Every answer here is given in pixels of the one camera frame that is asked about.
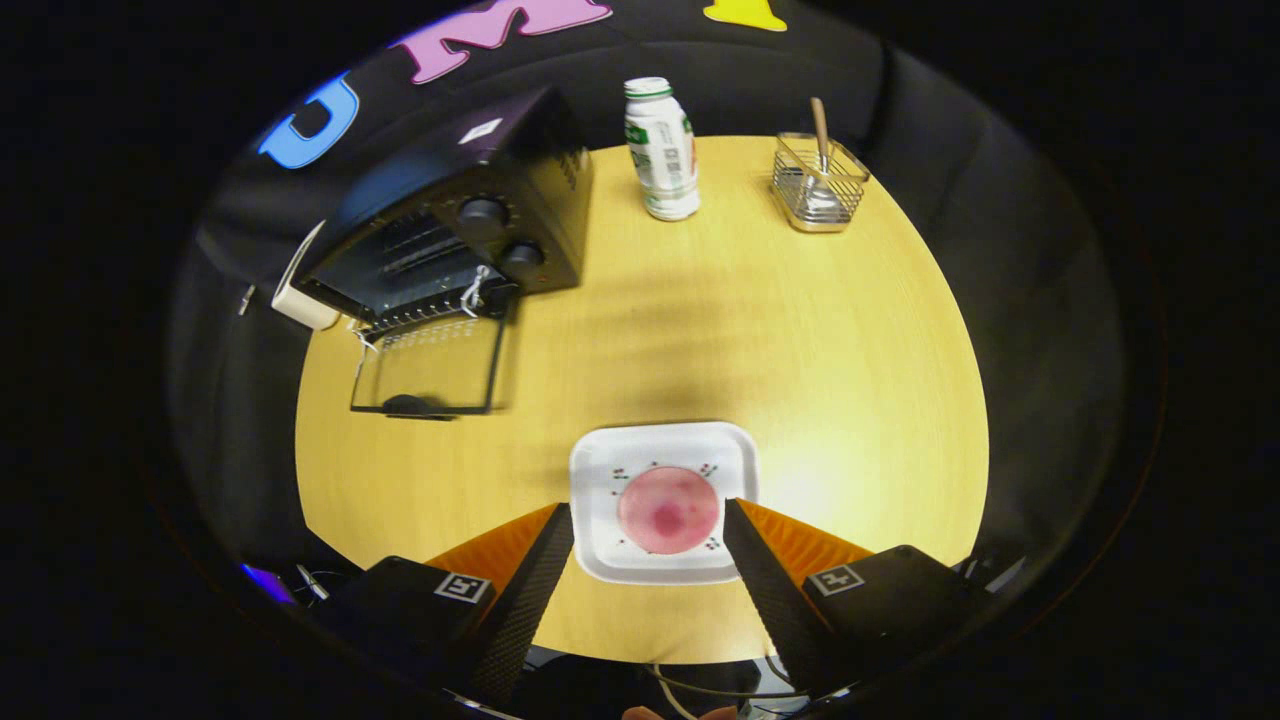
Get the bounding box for pink round food slice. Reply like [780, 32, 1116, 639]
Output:
[617, 465, 721, 556]

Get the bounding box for metal wire basket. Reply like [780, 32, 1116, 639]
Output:
[770, 132, 871, 234]

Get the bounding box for white square plate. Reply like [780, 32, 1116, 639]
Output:
[569, 421, 760, 586]

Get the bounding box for white bottle with green label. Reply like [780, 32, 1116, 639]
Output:
[623, 77, 702, 223]

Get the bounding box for white cable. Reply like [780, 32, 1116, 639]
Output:
[645, 662, 801, 720]

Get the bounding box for black toaster oven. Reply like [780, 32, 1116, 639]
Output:
[293, 85, 596, 421]

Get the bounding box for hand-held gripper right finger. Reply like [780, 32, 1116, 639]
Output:
[722, 498, 986, 701]

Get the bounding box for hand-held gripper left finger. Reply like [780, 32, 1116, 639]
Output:
[330, 503, 576, 706]

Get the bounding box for white string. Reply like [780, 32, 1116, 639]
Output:
[458, 265, 493, 319]

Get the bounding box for wooden handled metal spoon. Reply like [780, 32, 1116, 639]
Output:
[806, 97, 846, 216]

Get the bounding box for white slot toaster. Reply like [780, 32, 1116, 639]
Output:
[270, 220, 343, 332]

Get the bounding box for black backdrop cloth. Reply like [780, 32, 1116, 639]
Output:
[165, 0, 1141, 601]

